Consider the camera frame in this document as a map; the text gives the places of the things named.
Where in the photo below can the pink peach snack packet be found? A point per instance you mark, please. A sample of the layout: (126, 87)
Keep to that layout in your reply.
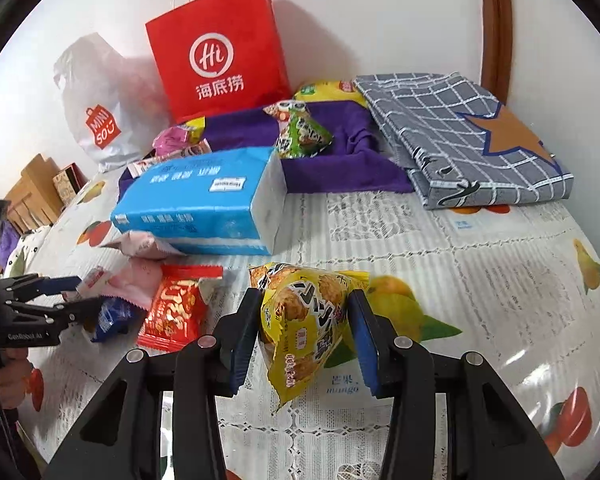
(135, 280)

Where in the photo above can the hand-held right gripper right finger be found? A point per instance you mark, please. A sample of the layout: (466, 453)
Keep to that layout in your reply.
(365, 345)

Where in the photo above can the patterned cardboard box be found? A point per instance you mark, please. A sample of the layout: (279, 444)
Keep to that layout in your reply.
(67, 182)

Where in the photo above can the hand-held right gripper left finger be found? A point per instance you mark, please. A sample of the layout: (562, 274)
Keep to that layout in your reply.
(245, 345)

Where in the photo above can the yellow snack packet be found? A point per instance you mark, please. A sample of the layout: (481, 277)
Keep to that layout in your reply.
(300, 320)

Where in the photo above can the brown wooden door frame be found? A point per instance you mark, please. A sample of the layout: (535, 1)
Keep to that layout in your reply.
(495, 20)

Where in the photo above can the purple fabric tray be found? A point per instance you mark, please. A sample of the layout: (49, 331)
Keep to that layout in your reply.
(330, 175)

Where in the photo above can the fruit print tablecloth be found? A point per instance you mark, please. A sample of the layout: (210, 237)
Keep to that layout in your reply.
(430, 270)

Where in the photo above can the blue tissue pack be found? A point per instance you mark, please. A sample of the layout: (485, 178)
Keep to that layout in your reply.
(190, 195)

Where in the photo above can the white snack packet pink label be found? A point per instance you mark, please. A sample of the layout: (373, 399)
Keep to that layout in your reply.
(155, 162)

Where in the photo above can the floral pillow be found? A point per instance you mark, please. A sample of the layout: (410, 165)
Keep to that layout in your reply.
(17, 260)

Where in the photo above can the large yellow snack bag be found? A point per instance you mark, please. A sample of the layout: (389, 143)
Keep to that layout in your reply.
(325, 91)

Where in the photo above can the large pink snack packet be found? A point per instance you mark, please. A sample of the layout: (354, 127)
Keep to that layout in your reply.
(172, 137)

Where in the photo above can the person's left forearm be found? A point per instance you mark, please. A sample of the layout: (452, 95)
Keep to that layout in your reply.
(5, 450)

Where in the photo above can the red snack packet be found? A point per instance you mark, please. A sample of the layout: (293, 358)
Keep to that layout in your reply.
(172, 310)

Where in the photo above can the blue snack packet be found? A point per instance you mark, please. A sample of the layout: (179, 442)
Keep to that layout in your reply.
(112, 317)

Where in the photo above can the pale pink snack packet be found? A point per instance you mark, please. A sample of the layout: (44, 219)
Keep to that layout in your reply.
(140, 245)

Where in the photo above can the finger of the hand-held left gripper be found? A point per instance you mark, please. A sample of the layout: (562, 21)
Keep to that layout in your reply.
(65, 310)
(50, 285)

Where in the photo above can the person's left hand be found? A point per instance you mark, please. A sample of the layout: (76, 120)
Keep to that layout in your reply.
(17, 375)

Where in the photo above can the red paper bag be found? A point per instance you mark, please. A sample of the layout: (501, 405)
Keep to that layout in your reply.
(250, 10)

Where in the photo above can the green snack packet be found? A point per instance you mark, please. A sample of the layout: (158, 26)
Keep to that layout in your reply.
(300, 135)

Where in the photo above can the grey checked folded cloth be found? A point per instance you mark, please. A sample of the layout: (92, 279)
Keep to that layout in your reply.
(430, 125)

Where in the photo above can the panda face snack packet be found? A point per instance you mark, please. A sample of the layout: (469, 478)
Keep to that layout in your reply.
(285, 109)

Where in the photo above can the white plastic shopping bag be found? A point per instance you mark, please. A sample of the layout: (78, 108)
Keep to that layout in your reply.
(95, 80)

